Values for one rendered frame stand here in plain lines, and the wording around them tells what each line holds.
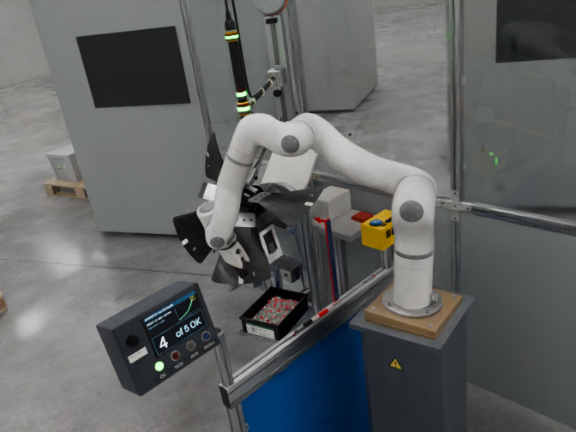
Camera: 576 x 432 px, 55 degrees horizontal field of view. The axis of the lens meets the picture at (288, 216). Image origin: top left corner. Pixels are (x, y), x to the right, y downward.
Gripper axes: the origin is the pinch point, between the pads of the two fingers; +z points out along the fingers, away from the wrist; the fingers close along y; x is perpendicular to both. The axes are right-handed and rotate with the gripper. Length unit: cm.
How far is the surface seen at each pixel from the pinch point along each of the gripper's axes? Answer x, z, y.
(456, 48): -104, -34, -36
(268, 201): -23.4, -15.0, 0.4
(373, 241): -40, 10, -29
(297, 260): -20.6, 11.1, -5.1
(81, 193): -82, 125, 423
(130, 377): 57, -31, -34
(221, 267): 2.3, -1.1, 9.1
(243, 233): -12.7, -5.5, 9.6
